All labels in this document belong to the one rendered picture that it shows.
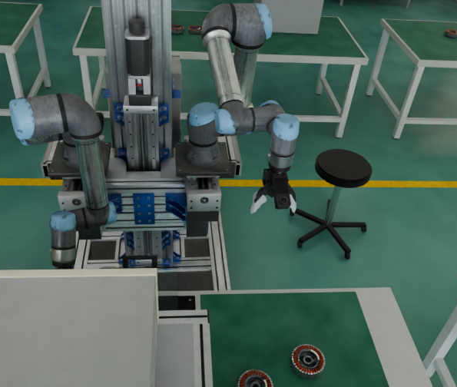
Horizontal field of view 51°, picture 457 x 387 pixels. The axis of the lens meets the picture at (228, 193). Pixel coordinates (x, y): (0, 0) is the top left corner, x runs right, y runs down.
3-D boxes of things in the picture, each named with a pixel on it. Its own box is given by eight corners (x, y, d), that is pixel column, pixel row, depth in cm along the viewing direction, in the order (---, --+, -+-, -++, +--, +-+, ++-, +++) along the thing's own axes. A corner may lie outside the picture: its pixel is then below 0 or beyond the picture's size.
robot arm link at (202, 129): (185, 130, 198) (186, 100, 189) (217, 127, 201) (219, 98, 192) (190, 146, 189) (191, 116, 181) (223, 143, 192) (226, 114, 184)
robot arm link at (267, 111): (247, 99, 149) (257, 117, 140) (282, 97, 151) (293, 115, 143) (245, 120, 154) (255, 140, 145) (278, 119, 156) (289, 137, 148)
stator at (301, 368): (304, 385, 156) (306, 379, 153) (283, 358, 163) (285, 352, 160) (329, 369, 161) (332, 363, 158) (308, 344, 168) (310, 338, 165)
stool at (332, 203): (286, 204, 342) (299, 138, 306) (352, 204, 347) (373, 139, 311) (301, 261, 300) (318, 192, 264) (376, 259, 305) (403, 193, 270)
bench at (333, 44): (99, 85, 458) (90, 5, 410) (322, 90, 481) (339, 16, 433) (84, 137, 389) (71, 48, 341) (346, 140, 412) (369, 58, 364)
